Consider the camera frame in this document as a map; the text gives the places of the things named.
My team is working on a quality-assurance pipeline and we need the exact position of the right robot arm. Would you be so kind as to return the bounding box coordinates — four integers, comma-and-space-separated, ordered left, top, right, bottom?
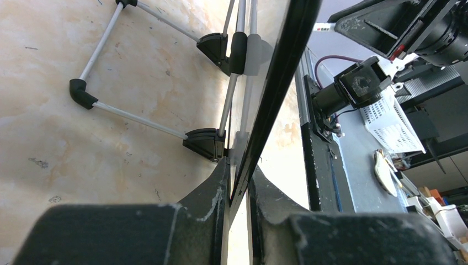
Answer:
316, 1, 467, 115

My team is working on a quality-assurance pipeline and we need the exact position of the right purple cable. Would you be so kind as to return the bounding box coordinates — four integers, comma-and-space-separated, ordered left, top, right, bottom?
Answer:
314, 55, 363, 91

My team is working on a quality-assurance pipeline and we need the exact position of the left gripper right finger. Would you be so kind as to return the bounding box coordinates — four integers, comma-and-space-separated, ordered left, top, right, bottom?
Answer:
247, 168, 456, 264

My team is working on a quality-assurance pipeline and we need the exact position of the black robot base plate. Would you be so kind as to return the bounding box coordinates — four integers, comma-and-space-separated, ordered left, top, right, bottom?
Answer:
300, 80, 355, 213

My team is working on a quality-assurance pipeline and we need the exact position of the aluminium frame rail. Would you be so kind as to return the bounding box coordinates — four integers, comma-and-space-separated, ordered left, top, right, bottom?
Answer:
295, 47, 315, 126

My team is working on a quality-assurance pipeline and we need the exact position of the white oval object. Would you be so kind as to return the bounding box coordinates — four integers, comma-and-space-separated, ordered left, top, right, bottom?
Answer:
374, 149, 402, 197

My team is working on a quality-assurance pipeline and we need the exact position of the white whiteboard black frame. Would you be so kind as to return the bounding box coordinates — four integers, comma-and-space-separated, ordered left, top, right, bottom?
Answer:
68, 0, 323, 213

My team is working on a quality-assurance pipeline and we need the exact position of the green white marker pen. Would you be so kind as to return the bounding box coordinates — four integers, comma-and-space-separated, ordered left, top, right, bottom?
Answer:
313, 23, 336, 32

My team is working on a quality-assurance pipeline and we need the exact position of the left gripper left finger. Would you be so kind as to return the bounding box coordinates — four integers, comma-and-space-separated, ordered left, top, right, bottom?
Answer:
13, 158, 230, 264

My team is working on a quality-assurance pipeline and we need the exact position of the white plastic basket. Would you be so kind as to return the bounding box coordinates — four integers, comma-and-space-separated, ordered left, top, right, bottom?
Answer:
360, 87, 426, 153

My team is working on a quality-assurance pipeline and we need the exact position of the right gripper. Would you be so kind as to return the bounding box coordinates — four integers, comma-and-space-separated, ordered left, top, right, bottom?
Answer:
328, 0, 467, 66

